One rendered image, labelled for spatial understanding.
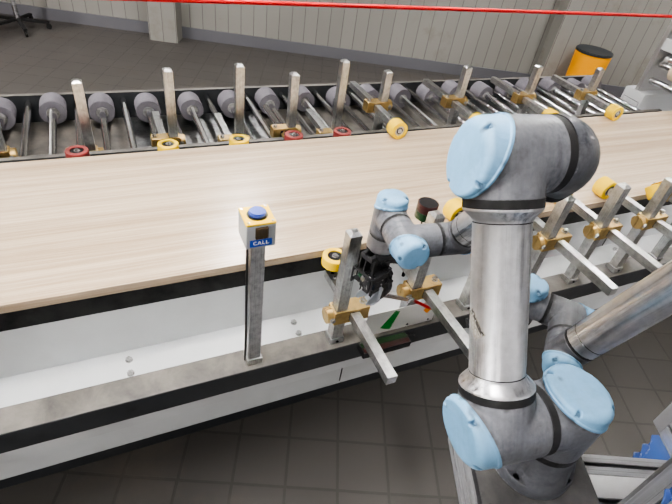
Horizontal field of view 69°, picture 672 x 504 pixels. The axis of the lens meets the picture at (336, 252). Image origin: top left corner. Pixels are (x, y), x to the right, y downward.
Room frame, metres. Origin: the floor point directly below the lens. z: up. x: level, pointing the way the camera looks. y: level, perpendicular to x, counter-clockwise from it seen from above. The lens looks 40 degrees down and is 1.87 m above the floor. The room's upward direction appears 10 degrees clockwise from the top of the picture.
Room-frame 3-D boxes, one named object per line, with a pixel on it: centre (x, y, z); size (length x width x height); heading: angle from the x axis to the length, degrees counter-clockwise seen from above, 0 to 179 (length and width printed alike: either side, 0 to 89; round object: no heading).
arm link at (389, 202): (0.94, -0.11, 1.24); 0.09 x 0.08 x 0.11; 22
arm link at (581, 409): (0.50, -0.42, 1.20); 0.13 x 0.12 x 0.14; 112
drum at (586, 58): (5.58, -2.34, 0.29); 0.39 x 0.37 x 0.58; 96
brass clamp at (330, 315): (1.02, -0.06, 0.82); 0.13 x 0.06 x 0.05; 119
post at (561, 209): (1.37, -0.69, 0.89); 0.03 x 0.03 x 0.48; 29
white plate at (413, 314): (1.09, -0.24, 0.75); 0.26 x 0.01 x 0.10; 119
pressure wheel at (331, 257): (1.16, 0.00, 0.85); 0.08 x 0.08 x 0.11
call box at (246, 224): (0.88, 0.19, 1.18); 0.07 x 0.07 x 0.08; 29
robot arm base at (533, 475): (0.50, -0.42, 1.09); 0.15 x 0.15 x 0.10
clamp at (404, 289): (1.14, -0.27, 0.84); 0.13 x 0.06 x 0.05; 119
